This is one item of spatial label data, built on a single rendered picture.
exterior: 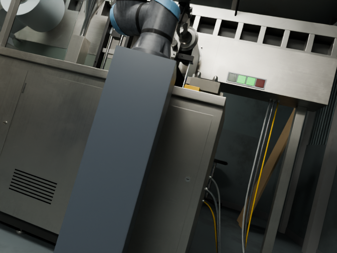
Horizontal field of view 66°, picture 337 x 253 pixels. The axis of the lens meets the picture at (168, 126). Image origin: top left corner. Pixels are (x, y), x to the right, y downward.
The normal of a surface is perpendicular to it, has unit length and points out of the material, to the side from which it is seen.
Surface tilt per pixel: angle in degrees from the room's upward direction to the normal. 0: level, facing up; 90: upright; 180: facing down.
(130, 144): 90
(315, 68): 90
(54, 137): 90
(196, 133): 90
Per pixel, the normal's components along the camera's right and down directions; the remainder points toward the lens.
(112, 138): -0.03, -0.08
